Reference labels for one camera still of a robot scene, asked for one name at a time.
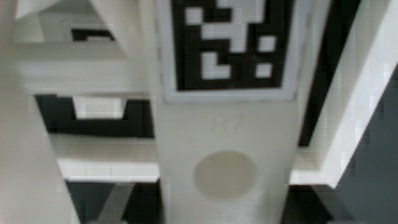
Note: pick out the white chair back frame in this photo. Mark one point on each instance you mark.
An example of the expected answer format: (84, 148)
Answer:
(212, 57)

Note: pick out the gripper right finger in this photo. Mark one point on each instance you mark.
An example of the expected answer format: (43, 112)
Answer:
(340, 213)

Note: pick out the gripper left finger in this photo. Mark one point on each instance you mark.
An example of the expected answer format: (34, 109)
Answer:
(116, 203)

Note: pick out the white chair leg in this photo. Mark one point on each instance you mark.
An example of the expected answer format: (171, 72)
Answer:
(98, 107)

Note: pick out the white U-shaped obstacle fence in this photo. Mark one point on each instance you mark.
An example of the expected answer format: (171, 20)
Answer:
(360, 82)

